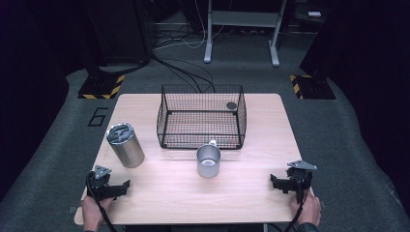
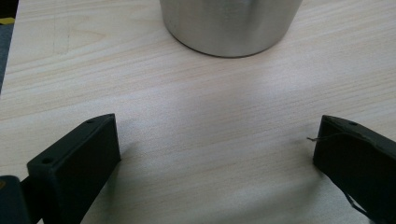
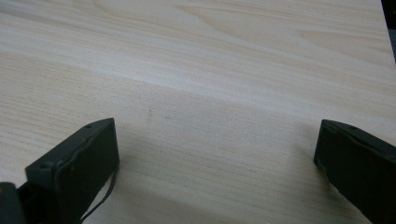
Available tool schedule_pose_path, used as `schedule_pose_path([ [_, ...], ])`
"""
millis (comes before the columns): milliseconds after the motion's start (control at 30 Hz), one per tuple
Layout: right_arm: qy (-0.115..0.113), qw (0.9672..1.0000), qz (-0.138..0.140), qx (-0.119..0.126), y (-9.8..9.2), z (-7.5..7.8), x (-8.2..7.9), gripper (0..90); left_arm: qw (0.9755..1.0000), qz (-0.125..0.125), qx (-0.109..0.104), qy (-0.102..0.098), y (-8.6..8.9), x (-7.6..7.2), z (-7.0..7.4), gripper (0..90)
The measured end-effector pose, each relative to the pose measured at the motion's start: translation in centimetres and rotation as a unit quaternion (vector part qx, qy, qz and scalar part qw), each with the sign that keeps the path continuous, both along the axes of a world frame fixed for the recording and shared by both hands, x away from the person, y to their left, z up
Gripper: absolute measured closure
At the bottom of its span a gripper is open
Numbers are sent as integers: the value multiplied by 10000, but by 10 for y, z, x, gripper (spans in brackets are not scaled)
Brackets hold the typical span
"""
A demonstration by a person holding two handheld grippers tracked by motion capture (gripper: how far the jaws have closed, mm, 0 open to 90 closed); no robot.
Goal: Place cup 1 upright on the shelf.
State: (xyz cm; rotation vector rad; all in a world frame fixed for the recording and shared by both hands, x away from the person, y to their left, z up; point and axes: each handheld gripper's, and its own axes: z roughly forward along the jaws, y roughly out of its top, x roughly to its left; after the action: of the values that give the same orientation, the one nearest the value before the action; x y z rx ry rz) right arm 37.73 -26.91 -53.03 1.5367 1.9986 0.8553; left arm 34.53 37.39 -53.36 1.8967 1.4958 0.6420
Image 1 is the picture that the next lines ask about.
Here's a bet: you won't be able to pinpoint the person's right hand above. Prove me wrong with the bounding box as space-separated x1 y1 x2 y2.
288 188 322 228

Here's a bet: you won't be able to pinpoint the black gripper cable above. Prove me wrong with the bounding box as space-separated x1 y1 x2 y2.
282 180 308 232
85 171 119 232

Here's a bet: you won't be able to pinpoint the black wire basket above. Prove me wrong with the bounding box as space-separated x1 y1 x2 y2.
156 84 248 150

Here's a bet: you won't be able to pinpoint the black cabinet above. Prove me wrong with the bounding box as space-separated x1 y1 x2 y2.
81 0 153 66

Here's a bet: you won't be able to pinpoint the silver metal mug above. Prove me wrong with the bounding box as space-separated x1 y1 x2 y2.
195 139 222 179

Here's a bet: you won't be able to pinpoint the black striped stand base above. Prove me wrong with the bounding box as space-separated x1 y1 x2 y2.
289 73 337 101
77 73 126 101

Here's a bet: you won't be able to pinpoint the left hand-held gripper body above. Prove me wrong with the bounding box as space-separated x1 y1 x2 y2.
86 164 113 201

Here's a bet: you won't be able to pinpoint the white floor cables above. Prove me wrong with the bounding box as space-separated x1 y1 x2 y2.
153 0 226 51

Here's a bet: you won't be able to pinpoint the person's left hand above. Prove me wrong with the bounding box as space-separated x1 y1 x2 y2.
80 194 114 232

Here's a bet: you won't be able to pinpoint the black floor cables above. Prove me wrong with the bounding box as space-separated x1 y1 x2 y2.
150 52 217 95

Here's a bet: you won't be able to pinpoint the dark curtain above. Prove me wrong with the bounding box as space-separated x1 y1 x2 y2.
299 0 410 218
0 0 71 202

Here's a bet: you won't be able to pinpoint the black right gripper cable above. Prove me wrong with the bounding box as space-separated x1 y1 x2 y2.
282 180 308 232

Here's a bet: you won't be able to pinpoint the steel tumbler with lid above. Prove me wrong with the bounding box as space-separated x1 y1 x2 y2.
105 122 145 169

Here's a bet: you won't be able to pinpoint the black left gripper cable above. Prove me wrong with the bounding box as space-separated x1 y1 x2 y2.
85 171 119 232

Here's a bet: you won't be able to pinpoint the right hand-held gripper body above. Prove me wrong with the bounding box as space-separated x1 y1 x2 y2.
284 159 318 194

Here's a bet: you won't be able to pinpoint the white metal table frame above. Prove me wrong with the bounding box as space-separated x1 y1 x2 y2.
203 0 288 68

